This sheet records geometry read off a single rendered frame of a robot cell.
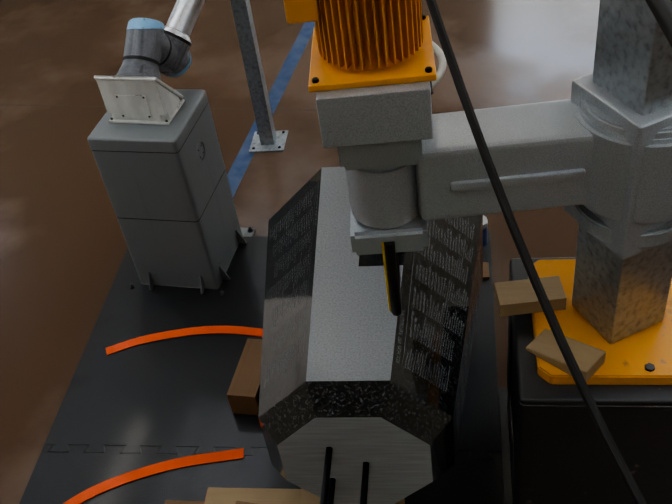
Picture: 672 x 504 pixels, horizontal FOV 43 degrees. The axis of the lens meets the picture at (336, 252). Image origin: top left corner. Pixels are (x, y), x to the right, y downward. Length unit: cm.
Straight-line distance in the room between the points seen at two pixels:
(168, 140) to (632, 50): 203
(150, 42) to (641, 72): 218
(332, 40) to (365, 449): 120
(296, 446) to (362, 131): 103
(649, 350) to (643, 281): 23
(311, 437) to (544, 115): 110
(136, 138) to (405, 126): 185
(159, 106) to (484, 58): 252
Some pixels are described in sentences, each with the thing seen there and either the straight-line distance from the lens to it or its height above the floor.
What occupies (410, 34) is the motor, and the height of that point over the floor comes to 180.
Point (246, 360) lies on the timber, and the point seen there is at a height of 13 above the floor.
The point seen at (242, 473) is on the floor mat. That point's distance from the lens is 330.
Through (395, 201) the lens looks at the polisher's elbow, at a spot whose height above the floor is 136.
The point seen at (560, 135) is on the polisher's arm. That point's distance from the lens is 211.
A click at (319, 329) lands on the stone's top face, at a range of 254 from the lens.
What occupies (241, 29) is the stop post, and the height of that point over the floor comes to 73.
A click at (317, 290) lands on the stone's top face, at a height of 85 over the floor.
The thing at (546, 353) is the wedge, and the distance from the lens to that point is 251.
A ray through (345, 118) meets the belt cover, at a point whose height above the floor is 167.
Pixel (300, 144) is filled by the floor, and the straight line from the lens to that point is 483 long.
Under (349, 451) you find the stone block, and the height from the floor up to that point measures 63.
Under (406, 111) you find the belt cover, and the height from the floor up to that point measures 167.
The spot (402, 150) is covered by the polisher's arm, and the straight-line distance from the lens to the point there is 203.
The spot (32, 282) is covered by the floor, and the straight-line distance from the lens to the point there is 443.
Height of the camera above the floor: 269
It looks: 41 degrees down
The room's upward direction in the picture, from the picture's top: 9 degrees counter-clockwise
